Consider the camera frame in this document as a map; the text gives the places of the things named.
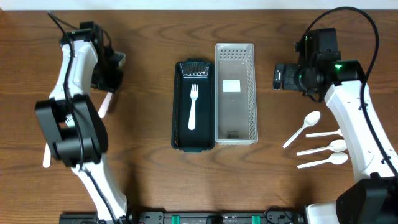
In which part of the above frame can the white plastic fork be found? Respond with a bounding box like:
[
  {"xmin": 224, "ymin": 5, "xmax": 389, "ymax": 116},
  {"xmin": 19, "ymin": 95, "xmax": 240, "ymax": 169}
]
[
  {"xmin": 98, "ymin": 92, "xmax": 113, "ymax": 118},
  {"xmin": 65, "ymin": 114, "xmax": 75, "ymax": 128},
  {"xmin": 188, "ymin": 84, "xmax": 198, "ymax": 131}
]

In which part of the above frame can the white plastic spoon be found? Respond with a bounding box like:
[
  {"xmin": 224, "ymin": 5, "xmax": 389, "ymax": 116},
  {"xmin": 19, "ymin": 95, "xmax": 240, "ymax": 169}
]
[
  {"xmin": 42, "ymin": 144, "xmax": 52, "ymax": 168},
  {"xmin": 296, "ymin": 139, "xmax": 347, "ymax": 156},
  {"xmin": 282, "ymin": 111, "xmax": 321, "ymax": 148},
  {"xmin": 306, "ymin": 129, "xmax": 343, "ymax": 138},
  {"xmin": 297, "ymin": 152, "xmax": 348, "ymax": 169}
]

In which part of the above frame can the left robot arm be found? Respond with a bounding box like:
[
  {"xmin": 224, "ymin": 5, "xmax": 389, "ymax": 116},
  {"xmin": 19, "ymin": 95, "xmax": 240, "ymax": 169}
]
[{"xmin": 35, "ymin": 22, "xmax": 129, "ymax": 223}]

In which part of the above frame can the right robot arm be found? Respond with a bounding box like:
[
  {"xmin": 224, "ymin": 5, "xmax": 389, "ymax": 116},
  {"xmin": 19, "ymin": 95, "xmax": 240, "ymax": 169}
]
[{"xmin": 273, "ymin": 28, "xmax": 397, "ymax": 223}]

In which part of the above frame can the white label in basket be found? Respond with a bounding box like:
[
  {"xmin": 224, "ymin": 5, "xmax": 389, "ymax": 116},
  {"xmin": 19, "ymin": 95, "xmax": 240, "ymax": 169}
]
[{"xmin": 222, "ymin": 80, "xmax": 241, "ymax": 93}]

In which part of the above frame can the clear plastic basket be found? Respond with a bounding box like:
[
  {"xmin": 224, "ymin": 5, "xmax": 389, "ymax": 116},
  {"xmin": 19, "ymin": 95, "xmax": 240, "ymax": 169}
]
[{"xmin": 215, "ymin": 43, "xmax": 258, "ymax": 145}]

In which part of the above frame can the black plastic basket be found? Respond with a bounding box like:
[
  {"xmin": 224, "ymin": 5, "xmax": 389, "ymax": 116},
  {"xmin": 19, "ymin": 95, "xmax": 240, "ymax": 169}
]
[{"xmin": 171, "ymin": 59, "xmax": 215, "ymax": 152}]

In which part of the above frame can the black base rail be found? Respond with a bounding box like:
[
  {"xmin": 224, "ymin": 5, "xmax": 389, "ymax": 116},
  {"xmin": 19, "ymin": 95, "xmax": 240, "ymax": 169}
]
[{"xmin": 58, "ymin": 210, "xmax": 307, "ymax": 224}]

